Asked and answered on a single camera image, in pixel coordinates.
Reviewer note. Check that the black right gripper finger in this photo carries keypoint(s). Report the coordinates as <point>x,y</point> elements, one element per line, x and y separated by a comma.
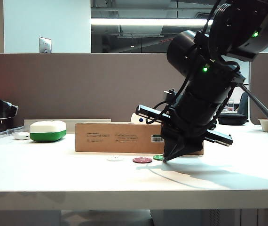
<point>186,147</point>
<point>170,148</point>

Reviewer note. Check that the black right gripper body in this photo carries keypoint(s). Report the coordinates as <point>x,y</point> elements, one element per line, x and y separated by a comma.
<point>190,122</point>

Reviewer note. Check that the green poker chip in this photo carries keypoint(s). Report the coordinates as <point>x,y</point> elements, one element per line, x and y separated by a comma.
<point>158,157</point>

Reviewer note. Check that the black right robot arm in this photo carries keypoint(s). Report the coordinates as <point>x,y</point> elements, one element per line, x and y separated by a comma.
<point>202,87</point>

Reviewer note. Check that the red poker chip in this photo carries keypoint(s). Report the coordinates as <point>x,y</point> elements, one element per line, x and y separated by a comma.
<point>142,160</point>

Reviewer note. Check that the white poker chip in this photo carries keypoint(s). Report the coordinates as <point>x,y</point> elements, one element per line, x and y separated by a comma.
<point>115,158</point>

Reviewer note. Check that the brown cardboard box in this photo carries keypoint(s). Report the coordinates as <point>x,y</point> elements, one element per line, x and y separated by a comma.
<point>115,141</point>

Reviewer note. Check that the clear water bottle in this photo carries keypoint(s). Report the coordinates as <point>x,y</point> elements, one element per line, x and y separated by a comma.
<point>230,106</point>

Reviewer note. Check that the black round cushion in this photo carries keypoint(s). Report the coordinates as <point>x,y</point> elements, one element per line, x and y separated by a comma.
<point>235,119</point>

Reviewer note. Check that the white die blue dot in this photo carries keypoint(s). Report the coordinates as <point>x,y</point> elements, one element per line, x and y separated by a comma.
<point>135,118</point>

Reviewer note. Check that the teal office chair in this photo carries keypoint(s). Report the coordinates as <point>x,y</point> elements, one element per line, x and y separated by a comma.
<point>244,104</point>

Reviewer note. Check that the white paper bowl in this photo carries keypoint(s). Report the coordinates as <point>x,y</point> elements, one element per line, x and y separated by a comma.
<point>266,126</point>

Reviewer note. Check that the wide grey desk divider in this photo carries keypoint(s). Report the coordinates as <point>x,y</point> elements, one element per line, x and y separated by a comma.
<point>89,87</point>

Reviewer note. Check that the long ceiling light strip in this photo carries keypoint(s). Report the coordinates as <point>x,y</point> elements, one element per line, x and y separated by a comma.
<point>148,21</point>

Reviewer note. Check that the white and green case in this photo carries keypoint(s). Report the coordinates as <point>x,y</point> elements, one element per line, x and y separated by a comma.
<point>47,131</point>

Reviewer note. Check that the clear acrylic tray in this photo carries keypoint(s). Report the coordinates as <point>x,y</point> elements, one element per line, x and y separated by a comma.
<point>5,133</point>

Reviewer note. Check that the black container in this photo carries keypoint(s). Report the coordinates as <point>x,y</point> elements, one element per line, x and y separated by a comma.
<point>0,124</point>

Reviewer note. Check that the metal wall outlet plate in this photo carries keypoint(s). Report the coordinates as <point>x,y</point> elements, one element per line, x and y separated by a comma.
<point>45,45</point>

